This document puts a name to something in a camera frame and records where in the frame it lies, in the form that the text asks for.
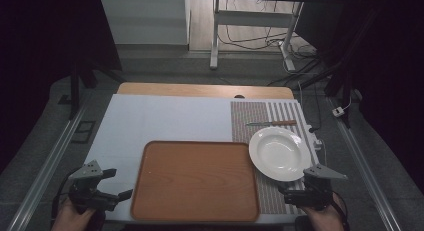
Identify person's right hand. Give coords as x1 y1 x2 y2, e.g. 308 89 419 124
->
299 192 348 231

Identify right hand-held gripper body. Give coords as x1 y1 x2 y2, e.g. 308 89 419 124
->
285 163 349 212

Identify knife with wooden handle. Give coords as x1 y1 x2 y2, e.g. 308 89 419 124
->
245 119 298 128

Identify small white clamp device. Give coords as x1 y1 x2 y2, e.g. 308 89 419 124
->
311 134 324 152

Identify black metal stand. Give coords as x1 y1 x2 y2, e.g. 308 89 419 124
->
299 0 388 129
67 55 128 121

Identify white desk frame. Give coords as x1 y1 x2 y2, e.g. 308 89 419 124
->
209 0 305 72

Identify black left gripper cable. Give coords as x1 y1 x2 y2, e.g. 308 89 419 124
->
50 166 82 227

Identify white deep plate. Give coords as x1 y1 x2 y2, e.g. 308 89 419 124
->
248 126 314 183

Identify striped woven placemat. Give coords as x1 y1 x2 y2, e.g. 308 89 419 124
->
230 100 322 216

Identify person's left hand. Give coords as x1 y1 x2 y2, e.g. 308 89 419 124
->
50 197 98 231

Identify white cabinet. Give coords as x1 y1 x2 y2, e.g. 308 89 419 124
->
99 0 192 46

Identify white table mat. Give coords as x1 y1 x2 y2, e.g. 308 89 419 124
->
84 93 303 224

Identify aluminium floor rail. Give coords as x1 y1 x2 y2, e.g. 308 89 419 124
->
324 95 405 231
6 94 95 231

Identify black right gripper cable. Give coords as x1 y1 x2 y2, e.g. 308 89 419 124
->
331 190 351 231

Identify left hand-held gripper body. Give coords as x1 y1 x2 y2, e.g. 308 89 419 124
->
67 159 120 214

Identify brown wooden tray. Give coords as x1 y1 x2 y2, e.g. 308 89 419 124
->
130 140 261 223

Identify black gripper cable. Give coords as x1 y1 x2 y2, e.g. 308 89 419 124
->
331 190 351 231
50 166 82 227

